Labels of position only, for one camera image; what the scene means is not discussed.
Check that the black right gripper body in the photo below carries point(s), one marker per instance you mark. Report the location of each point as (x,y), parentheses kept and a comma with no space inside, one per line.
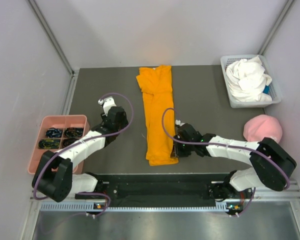
(183,150)

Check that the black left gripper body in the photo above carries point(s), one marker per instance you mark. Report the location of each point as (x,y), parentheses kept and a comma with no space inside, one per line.
(122,125)

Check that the orange t shirt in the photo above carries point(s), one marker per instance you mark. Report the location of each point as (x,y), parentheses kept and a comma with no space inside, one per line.
(157,95)

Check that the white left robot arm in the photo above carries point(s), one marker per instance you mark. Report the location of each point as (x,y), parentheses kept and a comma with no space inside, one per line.
(54,176)

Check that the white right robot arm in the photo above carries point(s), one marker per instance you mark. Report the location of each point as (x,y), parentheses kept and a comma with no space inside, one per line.
(270,165)

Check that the dark rolled sock upper right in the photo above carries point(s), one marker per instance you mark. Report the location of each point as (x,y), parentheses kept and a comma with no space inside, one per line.
(73,132)

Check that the dark rolled sock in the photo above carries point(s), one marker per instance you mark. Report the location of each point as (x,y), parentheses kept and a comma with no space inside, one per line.
(73,132)
(68,141)
(54,133)

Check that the dark rolled sock lower right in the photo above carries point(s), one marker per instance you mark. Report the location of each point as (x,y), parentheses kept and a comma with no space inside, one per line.
(68,141)

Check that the pink divided tray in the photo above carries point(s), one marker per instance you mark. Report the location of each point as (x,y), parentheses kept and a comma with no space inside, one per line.
(60,122)

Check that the dark rolled sock upper left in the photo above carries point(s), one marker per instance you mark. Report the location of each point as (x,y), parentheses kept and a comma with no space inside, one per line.
(54,133)

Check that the pink baseball cap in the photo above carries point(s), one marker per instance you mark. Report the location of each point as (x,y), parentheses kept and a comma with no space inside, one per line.
(262,126)

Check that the yellow patterned rolled sock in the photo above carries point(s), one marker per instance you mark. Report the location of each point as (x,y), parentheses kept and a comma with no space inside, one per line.
(49,143)

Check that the white crumpled t shirt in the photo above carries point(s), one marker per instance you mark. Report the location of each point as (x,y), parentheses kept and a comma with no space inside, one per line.
(247,80)

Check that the blue item in basket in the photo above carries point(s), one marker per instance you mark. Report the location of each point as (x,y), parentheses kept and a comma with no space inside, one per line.
(266,89)

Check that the white plastic basket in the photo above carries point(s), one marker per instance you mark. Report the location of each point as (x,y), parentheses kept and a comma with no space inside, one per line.
(274,91)

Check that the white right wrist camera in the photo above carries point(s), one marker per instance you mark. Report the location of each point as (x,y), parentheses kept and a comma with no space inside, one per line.
(179,123)

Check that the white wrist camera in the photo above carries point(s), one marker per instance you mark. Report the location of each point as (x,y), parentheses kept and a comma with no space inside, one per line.
(179,123)
(107,103)

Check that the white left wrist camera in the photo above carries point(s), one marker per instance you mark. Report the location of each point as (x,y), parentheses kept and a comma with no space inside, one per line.
(107,103)

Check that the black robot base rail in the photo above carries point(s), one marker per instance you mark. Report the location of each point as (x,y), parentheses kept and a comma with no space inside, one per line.
(161,190)

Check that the aluminium frame post left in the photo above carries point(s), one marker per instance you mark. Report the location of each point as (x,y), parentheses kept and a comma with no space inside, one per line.
(51,36)

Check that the aluminium frame post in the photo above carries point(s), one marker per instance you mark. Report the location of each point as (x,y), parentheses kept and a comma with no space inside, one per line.
(276,26)
(51,36)

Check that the aluminium frame post right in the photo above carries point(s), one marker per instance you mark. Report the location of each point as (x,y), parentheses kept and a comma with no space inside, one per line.
(276,26)

